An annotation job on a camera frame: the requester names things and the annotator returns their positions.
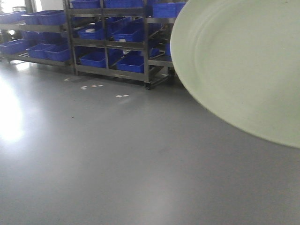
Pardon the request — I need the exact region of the blue bin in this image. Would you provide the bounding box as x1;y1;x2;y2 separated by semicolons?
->
116;55;144;73
112;23;144;42
77;22;110;40
80;51;110;68

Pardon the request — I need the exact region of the blue bin left rack top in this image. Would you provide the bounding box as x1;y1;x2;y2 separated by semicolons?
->
21;10;66;26

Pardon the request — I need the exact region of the left steel bin rack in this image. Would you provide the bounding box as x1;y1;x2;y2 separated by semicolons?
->
0;10;72;67

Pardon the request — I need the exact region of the blue bin middle centre right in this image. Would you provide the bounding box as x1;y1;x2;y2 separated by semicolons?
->
112;23;144;42

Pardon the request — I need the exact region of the blue bin middle centre left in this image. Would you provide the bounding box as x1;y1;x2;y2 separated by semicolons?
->
77;22;110;40

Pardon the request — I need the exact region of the blue bin bottom centre right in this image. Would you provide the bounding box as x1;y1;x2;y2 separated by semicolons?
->
116;55;144;73

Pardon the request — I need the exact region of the blue bin left rack bottom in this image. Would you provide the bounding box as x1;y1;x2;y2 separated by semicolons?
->
26;44;71;62

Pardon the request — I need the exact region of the blue bin rack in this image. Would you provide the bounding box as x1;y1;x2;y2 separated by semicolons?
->
21;10;66;26
26;44;71;62

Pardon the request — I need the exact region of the blue bin bottom centre left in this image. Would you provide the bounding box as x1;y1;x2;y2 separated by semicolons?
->
80;51;110;68

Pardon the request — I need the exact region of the pale green plate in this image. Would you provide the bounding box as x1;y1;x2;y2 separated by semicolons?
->
171;0;300;148

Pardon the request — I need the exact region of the centre steel bin rack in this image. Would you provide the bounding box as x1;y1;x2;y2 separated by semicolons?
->
63;0;177;90

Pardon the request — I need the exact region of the steel bin rack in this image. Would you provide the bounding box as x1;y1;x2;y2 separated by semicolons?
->
63;0;177;90
0;10;72;67

